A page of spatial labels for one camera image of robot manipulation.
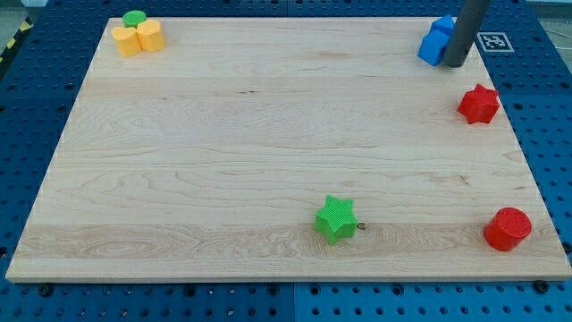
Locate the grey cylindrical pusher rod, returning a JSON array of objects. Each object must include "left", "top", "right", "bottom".
[{"left": 442, "top": 0, "right": 491, "bottom": 68}]

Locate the wooden board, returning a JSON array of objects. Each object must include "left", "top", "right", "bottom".
[{"left": 6, "top": 18, "right": 571, "bottom": 284}]

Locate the white fiducial marker tag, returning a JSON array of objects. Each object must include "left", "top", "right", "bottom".
[{"left": 477, "top": 31, "right": 514, "bottom": 53}]

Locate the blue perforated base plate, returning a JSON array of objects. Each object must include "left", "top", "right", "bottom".
[{"left": 1, "top": 1, "right": 571, "bottom": 321}]

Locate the green star block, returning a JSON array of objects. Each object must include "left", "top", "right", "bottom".
[{"left": 315, "top": 195, "right": 358, "bottom": 245}]

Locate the yellow hexagon block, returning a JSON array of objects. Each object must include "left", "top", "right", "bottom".
[{"left": 136, "top": 20, "right": 165, "bottom": 52}]

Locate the green cylinder block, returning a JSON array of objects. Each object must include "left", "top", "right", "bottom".
[{"left": 122, "top": 10, "right": 147, "bottom": 28}]

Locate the red cylinder block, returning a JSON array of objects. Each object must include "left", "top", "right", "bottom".
[{"left": 484, "top": 208, "right": 533, "bottom": 251}]

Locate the blue cube block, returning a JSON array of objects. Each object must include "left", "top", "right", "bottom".
[{"left": 417, "top": 30, "right": 450, "bottom": 66}]

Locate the blue triangle block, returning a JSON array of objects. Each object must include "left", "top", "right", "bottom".
[{"left": 430, "top": 15, "right": 455, "bottom": 36}]

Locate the red star block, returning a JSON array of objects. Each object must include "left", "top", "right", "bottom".
[{"left": 458, "top": 84, "right": 500, "bottom": 124}]

